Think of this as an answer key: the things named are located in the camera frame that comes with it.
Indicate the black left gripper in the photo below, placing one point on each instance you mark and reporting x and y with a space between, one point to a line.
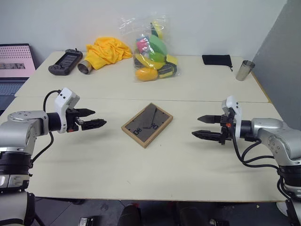
72 120

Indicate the large green toy block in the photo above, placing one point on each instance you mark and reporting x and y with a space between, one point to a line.
158 43

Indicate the clear plastic bag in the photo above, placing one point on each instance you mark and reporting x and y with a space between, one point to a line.
141 30

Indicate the yellow egg-shaped toy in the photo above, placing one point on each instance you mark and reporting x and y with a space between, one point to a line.
145 75

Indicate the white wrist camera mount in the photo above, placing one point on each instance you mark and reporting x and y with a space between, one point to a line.
236 110
61 103

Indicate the yellow cloth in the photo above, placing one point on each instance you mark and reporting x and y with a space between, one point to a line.
105 51

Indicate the small green toy fruit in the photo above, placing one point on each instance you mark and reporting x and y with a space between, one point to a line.
156 57

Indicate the black handheld game controller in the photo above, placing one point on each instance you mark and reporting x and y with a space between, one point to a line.
64 62

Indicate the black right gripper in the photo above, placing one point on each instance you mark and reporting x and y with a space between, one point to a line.
227 131

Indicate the laptop with pink screen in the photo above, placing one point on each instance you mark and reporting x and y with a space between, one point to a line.
14 63

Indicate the yellow toy banana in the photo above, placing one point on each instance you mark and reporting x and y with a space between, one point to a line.
147 61

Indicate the dark rounded shape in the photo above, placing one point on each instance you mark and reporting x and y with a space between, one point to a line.
129 215

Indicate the steel cup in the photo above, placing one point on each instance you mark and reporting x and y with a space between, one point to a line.
244 70
85 67

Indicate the grey partition panel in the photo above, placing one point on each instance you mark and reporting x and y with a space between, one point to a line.
279 58

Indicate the pink toy block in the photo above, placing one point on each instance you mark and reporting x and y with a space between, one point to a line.
142 46

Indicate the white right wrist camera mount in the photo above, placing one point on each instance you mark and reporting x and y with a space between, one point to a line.
236 110

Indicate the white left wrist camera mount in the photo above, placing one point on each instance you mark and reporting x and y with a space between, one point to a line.
61 103

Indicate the wooden framed square clock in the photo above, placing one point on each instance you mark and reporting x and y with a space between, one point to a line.
143 122

